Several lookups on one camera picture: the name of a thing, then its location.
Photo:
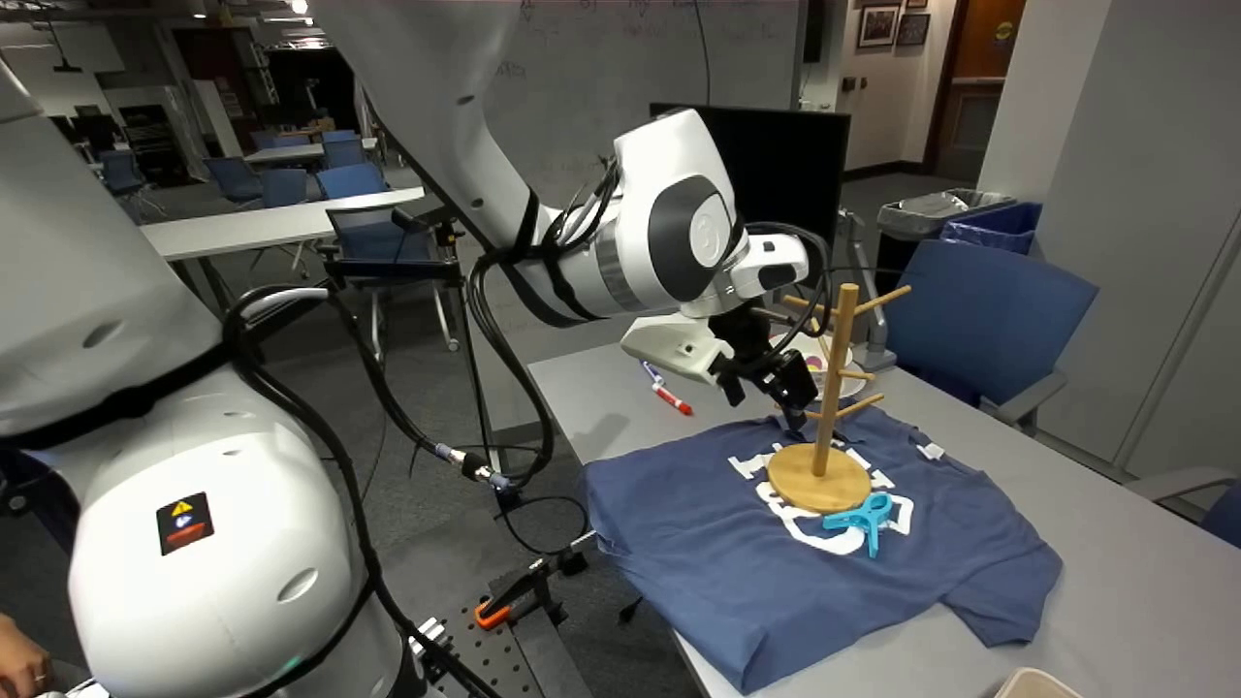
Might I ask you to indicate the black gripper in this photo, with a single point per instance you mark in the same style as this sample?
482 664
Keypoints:
746 335

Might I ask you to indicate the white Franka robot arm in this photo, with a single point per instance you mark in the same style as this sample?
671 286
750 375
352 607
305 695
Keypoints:
196 518

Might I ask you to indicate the person's hand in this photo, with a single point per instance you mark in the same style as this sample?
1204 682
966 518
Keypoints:
18 660

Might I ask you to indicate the red whiteboard marker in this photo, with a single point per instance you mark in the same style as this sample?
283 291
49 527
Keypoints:
671 396

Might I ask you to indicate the wooden mug tree stand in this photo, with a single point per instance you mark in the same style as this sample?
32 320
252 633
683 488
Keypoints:
816 481

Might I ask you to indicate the blue printed t-shirt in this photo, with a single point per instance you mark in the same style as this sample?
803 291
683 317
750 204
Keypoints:
738 568

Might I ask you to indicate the black computer monitor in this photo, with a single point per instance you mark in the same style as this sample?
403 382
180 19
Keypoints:
790 160

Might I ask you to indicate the grey trash bin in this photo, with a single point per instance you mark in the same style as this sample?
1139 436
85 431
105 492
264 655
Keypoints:
924 228

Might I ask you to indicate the blue chair with armrest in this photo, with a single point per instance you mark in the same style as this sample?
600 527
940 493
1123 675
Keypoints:
992 317

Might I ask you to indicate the blue recycling bin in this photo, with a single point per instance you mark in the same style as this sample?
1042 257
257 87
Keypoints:
994 228

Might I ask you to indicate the brown wooden door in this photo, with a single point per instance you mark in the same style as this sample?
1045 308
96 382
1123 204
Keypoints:
973 81

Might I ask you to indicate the beige plastic tray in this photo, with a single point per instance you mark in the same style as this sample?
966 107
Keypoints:
1033 683

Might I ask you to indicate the white background table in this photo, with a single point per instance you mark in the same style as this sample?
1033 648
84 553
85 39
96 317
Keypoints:
274 222

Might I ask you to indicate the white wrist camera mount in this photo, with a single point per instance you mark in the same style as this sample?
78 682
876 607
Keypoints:
671 346

